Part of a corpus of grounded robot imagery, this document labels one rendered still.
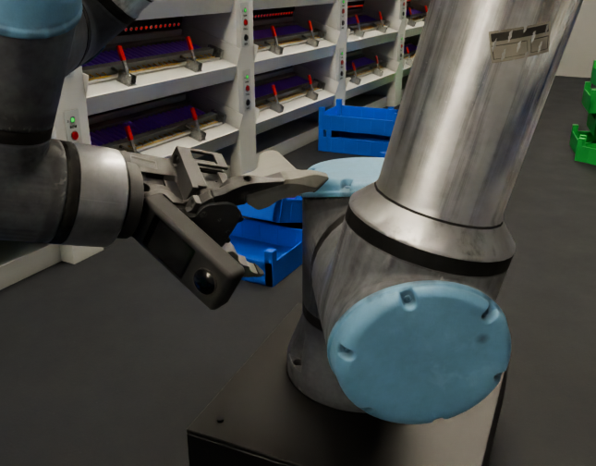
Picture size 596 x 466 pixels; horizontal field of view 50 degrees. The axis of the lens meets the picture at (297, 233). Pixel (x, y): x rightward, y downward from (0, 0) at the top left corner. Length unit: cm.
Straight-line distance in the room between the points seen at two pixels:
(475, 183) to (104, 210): 30
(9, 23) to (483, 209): 37
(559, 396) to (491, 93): 69
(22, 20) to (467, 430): 60
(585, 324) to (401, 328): 84
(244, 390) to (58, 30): 48
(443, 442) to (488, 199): 32
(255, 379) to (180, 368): 30
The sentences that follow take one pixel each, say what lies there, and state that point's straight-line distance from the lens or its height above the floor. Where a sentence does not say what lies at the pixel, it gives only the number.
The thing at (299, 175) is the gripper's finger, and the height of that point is 42.
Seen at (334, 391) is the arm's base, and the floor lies 16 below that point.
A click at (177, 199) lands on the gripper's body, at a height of 41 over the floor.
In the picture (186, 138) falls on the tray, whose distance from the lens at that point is 185.
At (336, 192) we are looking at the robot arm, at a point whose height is 40.
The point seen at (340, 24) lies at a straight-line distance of 260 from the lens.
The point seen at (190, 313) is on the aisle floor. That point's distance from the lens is 127.
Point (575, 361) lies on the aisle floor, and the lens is 121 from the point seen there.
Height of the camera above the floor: 61
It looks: 22 degrees down
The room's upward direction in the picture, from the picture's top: straight up
